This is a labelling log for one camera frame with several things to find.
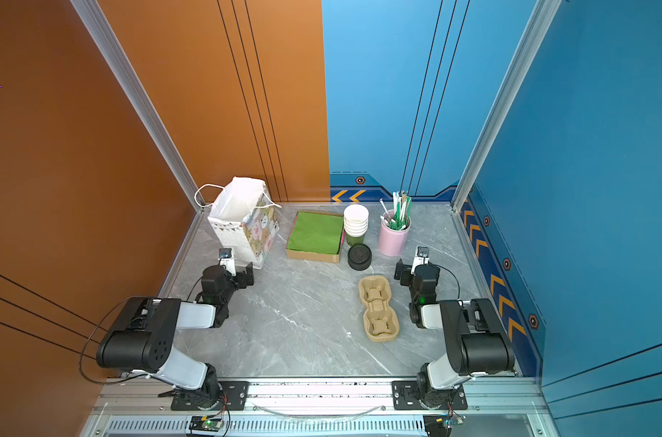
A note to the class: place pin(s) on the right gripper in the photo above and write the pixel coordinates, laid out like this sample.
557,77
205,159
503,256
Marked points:
404,269

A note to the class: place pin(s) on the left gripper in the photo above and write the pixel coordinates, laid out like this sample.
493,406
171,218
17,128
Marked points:
240,277

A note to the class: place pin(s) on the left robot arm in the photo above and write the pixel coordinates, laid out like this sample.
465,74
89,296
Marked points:
141,339

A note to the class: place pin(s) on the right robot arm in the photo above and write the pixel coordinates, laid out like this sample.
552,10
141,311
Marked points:
476,342

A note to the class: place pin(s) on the stack of black lids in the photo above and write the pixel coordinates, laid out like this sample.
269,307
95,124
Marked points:
359,257

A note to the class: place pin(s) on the pink straw holder cup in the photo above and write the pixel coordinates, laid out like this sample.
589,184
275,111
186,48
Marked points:
392,241

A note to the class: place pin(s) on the stack of pulp cup carriers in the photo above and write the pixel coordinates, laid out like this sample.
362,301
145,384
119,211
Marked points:
380,321

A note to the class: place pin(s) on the cartoon animal paper gift bag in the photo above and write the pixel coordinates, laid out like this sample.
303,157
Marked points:
243,216

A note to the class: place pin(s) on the bundle of wrapped straws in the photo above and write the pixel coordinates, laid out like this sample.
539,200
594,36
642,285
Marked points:
397,219

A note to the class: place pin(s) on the stack of paper cups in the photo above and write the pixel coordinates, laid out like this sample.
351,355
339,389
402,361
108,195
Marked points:
356,223

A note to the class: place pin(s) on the green paper napkin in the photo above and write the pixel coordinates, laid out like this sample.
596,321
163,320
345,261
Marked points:
314,232

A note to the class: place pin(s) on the green circuit board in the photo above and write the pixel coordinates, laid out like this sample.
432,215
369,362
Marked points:
206,425

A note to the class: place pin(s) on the small right circuit board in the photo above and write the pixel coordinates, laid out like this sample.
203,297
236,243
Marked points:
441,425

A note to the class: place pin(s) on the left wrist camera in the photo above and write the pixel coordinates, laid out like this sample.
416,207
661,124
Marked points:
226,259

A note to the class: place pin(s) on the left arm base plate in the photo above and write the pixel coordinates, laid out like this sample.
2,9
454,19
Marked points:
231,396

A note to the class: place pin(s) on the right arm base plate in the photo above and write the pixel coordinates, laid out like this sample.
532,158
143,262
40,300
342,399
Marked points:
407,396

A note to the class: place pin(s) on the aluminium front rail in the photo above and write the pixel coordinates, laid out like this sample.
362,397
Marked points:
334,396

